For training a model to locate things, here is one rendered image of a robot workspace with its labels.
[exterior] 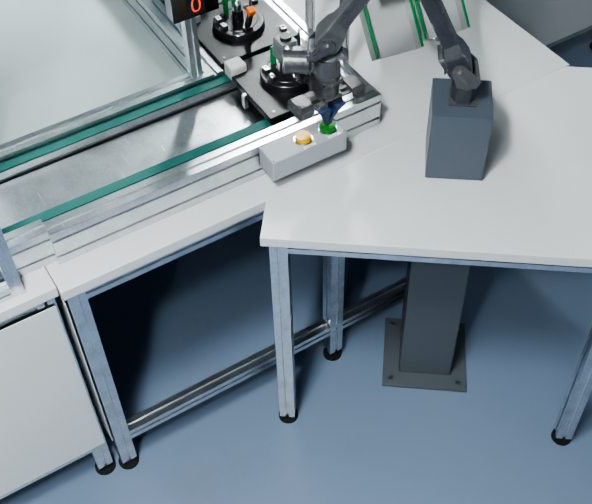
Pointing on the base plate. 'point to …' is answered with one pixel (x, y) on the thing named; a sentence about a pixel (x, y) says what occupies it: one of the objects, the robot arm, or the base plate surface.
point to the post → (192, 47)
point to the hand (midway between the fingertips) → (326, 112)
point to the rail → (189, 183)
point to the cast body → (282, 44)
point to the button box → (280, 156)
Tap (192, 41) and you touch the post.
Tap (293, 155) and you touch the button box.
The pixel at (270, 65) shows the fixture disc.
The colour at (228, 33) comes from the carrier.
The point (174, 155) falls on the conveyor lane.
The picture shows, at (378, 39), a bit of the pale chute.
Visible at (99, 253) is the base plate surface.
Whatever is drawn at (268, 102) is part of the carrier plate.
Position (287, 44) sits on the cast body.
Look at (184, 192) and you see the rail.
